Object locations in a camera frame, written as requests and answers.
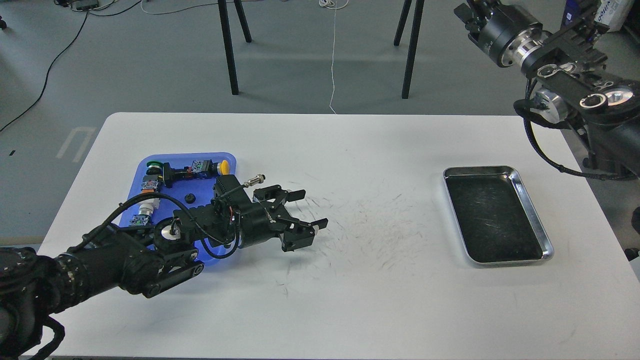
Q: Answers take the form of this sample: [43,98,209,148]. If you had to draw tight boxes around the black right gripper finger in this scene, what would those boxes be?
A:
[454,4,483,45]
[467,0,501,21]

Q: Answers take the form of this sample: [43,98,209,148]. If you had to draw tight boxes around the black table legs left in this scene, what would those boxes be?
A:
[217,0,253,96]

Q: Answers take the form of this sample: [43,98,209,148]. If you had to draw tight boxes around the black table legs right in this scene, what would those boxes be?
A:
[393,0,425,100]

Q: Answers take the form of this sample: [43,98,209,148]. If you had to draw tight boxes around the white cable on floor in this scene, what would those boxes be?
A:
[318,0,349,115]

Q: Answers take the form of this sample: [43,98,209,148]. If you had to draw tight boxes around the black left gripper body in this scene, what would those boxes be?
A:
[239,205,288,248]

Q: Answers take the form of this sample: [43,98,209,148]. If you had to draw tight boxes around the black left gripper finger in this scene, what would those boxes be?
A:
[279,218,329,252]
[253,185,306,207]

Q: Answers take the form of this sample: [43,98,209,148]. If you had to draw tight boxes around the silver metal tray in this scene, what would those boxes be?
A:
[443,165,554,267]

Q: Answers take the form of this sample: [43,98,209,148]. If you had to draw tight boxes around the industrial push button assembly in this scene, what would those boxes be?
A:
[119,159,231,227]

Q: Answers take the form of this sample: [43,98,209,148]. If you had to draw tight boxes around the black table legs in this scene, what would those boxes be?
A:
[217,0,253,96]
[393,0,425,100]

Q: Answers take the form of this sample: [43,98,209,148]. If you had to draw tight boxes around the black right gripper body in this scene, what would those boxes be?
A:
[477,5,543,68]

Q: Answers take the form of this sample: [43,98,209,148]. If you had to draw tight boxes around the black cable on floor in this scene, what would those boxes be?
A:
[0,0,143,134]

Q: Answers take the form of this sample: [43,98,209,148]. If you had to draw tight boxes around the blue plastic tray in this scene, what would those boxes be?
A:
[120,152,237,268]

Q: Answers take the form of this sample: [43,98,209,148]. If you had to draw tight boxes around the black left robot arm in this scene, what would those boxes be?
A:
[0,174,329,360]

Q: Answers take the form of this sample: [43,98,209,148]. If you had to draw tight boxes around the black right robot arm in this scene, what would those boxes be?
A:
[454,0,640,181]

